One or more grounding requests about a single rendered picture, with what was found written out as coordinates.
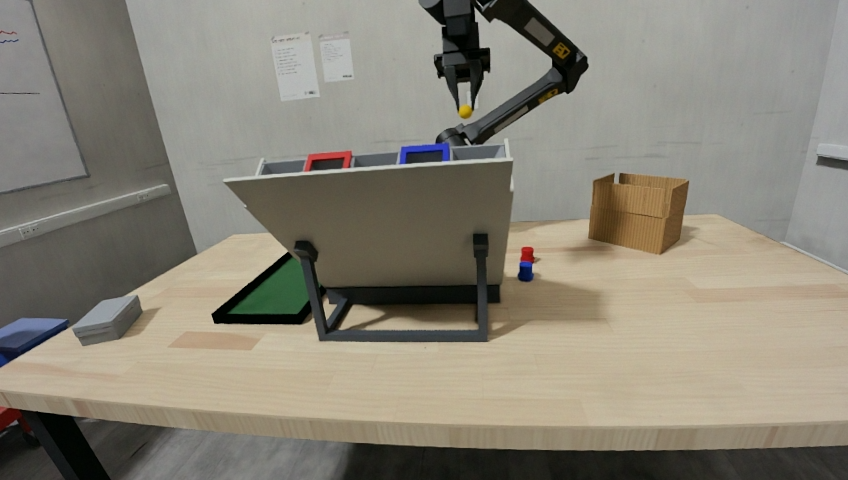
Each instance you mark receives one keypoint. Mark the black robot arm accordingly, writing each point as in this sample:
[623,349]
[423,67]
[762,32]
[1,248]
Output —
[529,22]

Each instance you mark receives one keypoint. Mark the blue square band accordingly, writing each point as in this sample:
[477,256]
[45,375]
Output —
[424,149]

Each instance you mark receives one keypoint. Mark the red plug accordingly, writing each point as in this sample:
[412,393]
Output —
[527,254]

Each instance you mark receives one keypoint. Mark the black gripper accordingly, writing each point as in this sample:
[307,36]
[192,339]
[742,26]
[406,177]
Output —
[458,67]

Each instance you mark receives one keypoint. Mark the blue plug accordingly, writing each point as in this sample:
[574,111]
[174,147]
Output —
[525,271]

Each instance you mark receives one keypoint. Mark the brown cardboard box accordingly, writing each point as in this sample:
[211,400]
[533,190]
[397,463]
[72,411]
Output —
[633,214]

